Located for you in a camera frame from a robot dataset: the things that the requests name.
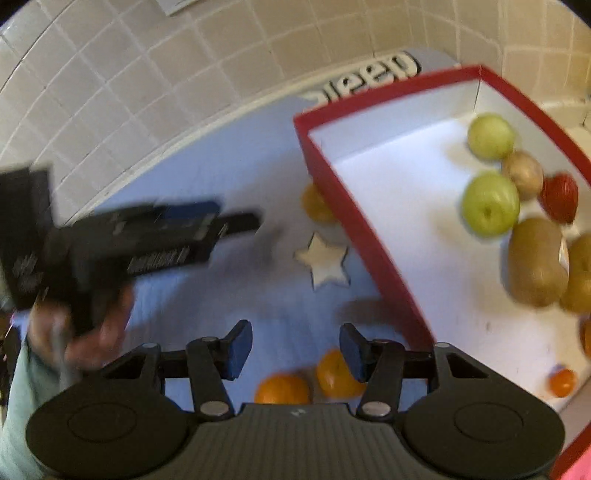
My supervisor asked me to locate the small pale brown kiwi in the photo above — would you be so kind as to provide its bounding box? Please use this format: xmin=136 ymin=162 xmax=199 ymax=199
xmin=502 ymin=151 xmax=544 ymax=200

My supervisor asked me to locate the tiny tangerine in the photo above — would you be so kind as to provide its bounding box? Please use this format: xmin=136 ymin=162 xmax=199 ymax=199
xmin=549 ymin=368 xmax=578 ymax=398

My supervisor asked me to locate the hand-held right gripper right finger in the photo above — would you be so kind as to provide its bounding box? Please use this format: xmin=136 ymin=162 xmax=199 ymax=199
xmin=339 ymin=323 xmax=492 ymax=420

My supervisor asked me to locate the blue printed blanket pink trim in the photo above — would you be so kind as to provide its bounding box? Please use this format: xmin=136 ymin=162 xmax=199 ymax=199
xmin=78 ymin=46 xmax=591 ymax=480

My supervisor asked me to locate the dull orange mandarin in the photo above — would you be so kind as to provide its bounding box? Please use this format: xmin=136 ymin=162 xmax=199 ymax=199
xmin=301 ymin=182 xmax=340 ymax=224

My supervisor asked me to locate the large brown kiwi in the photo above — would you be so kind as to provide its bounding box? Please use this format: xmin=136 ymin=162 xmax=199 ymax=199
xmin=508 ymin=218 xmax=570 ymax=308

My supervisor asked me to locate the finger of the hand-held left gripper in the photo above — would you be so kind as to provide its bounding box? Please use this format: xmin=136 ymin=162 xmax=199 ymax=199
xmin=154 ymin=200 xmax=223 ymax=221
xmin=215 ymin=211 xmax=265 ymax=238

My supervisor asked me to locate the brown kiwi with sticker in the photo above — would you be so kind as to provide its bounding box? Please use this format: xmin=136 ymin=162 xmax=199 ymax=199
xmin=560 ymin=233 xmax=591 ymax=315

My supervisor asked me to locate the green apple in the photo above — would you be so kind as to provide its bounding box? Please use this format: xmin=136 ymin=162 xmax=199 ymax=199
xmin=462 ymin=172 xmax=520 ymax=237
xmin=467 ymin=114 xmax=516 ymax=160

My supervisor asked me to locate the red strawberry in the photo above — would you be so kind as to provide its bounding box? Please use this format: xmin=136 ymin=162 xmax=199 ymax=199
xmin=538 ymin=173 xmax=579 ymax=223

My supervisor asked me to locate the person's left forearm grey sleeve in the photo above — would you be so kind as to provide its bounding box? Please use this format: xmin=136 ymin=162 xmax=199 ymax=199
xmin=0 ymin=337 xmax=81 ymax=480

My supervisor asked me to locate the orange tangerine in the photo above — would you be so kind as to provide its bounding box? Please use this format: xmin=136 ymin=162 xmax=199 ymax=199
xmin=316 ymin=349 xmax=368 ymax=400
xmin=254 ymin=373 xmax=311 ymax=405

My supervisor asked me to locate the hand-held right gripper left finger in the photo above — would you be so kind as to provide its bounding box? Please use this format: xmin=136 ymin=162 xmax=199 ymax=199
xmin=104 ymin=319 xmax=254 ymax=421

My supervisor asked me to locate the red box white inside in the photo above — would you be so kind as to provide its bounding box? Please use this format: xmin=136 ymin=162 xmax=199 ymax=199
xmin=294 ymin=65 xmax=591 ymax=480

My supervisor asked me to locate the person's left hand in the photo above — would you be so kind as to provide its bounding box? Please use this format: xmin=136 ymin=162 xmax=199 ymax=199
xmin=28 ymin=281 xmax=137 ymax=374

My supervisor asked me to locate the white wall socket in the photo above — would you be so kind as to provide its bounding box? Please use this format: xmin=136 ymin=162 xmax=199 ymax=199
xmin=159 ymin=0 xmax=204 ymax=16

